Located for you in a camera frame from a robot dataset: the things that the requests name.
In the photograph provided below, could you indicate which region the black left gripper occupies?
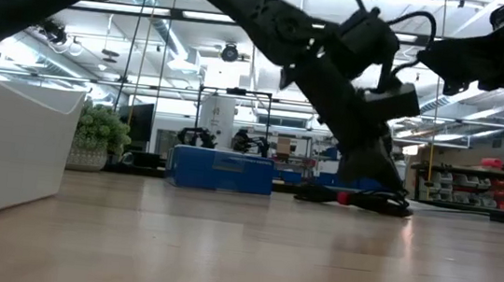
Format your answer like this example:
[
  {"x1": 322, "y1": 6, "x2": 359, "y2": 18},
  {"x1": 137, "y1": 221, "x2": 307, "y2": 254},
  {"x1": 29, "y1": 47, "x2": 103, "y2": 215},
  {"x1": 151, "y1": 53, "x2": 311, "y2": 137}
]
[{"x1": 270, "y1": 57, "x2": 421, "y2": 197}]

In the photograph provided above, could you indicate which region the blue storage bin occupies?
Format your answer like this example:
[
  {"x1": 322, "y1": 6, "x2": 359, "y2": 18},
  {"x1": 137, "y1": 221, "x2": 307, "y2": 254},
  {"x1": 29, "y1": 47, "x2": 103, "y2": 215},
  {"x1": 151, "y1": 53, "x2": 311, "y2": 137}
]
[
  {"x1": 275, "y1": 167, "x2": 304, "y2": 186},
  {"x1": 315, "y1": 170, "x2": 388, "y2": 193}
]

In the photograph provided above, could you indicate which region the black overhead camera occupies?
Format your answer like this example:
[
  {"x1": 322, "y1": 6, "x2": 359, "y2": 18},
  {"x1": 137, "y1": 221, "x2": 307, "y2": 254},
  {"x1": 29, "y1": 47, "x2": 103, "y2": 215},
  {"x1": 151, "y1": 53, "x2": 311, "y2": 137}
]
[{"x1": 219, "y1": 41, "x2": 243, "y2": 64}]

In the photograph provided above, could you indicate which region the white plastic bin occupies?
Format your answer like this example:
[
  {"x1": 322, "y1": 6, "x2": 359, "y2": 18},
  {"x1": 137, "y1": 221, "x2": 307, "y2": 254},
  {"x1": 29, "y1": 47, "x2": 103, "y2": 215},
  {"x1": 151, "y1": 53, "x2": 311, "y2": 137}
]
[{"x1": 0, "y1": 0, "x2": 96, "y2": 239}]

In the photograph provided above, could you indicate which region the blue product box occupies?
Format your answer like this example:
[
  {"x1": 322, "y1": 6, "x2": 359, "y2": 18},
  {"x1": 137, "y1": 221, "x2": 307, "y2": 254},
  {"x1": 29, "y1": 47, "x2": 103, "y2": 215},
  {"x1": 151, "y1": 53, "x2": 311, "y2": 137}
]
[{"x1": 163, "y1": 144, "x2": 278, "y2": 198}]

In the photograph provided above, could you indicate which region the black metal table frame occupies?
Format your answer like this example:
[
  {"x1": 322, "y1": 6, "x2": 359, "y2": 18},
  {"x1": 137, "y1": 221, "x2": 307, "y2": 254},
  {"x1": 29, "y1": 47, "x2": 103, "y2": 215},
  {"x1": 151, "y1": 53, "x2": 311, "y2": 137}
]
[{"x1": 0, "y1": 0, "x2": 504, "y2": 228}]

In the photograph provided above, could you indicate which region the potted green plant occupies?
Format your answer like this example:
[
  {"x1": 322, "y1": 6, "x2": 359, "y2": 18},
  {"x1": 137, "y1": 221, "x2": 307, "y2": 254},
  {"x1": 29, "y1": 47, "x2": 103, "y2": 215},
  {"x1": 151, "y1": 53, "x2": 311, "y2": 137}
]
[{"x1": 64, "y1": 98, "x2": 135, "y2": 176}]

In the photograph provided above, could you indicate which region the small cardboard box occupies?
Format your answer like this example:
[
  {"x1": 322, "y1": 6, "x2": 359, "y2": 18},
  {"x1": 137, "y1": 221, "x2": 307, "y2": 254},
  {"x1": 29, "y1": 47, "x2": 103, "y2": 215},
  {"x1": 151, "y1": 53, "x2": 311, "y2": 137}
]
[{"x1": 274, "y1": 137, "x2": 293, "y2": 158}]

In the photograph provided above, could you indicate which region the white column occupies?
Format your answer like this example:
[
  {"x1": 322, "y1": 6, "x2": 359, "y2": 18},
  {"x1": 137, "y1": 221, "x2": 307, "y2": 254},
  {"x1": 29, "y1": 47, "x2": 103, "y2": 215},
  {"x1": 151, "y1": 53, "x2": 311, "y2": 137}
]
[{"x1": 195, "y1": 93, "x2": 238, "y2": 152}]

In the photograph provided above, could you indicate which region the red object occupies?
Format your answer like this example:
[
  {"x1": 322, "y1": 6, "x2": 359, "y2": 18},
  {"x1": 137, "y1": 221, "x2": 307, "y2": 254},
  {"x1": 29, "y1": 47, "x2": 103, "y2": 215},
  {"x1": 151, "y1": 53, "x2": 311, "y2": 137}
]
[{"x1": 480, "y1": 156, "x2": 504, "y2": 171}]

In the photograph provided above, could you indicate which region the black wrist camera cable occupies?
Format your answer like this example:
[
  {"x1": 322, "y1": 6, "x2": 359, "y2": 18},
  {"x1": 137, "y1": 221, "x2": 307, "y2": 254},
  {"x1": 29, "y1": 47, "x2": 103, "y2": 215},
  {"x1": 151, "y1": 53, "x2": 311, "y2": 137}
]
[{"x1": 376, "y1": 7, "x2": 439, "y2": 98}]

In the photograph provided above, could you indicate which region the shelf with storage bins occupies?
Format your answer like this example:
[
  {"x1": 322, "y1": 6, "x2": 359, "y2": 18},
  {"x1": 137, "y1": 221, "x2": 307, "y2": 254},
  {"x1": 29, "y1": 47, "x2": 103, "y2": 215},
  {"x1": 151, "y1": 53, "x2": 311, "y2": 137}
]
[{"x1": 407, "y1": 161, "x2": 504, "y2": 212}]

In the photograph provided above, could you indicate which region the black monitor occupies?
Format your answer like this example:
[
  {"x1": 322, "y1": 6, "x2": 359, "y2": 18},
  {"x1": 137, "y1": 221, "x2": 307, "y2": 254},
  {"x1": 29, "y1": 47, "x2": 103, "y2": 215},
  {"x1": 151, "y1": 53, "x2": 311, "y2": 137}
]
[{"x1": 113, "y1": 100, "x2": 156, "y2": 153}]

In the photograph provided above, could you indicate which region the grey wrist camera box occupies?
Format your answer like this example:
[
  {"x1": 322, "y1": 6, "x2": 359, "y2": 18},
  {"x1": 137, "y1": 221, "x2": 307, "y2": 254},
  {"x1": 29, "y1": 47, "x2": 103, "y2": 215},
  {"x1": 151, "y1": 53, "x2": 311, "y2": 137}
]
[{"x1": 357, "y1": 77, "x2": 425, "y2": 128}]

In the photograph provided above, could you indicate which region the black frame stand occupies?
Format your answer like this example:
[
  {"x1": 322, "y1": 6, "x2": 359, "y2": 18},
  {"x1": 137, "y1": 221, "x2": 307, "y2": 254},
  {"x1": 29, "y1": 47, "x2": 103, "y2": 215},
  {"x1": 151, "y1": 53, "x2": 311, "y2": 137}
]
[{"x1": 191, "y1": 83, "x2": 276, "y2": 158}]

